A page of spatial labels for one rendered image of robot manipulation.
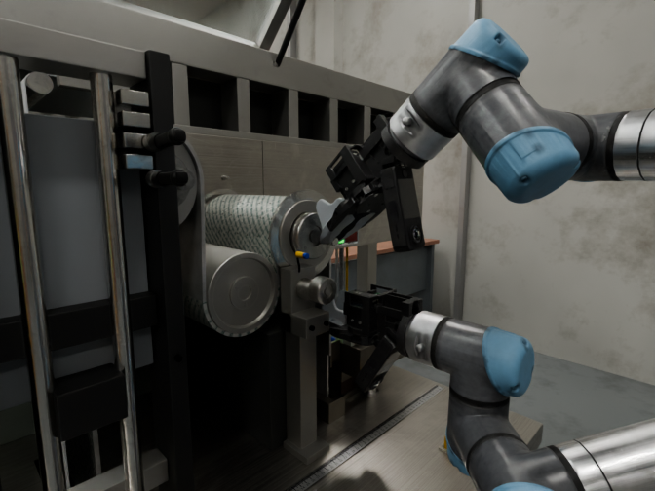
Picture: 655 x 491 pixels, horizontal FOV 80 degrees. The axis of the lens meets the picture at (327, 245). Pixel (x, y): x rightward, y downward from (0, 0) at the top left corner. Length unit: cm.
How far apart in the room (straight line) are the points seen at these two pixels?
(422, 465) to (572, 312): 289
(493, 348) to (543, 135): 25
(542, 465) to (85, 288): 46
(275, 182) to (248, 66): 27
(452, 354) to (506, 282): 309
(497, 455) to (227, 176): 72
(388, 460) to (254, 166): 68
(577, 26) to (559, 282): 183
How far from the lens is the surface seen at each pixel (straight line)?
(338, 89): 121
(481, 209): 363
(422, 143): 49
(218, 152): 93
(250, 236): 66
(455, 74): 47
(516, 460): 50
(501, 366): 52
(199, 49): 96
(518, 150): 41
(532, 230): 349
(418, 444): 75
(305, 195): 63
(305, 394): 66
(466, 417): 57
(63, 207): 38
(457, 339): 54
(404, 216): 51
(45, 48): 37
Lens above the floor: 133
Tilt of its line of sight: 9 degrees down
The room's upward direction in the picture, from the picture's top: straight up
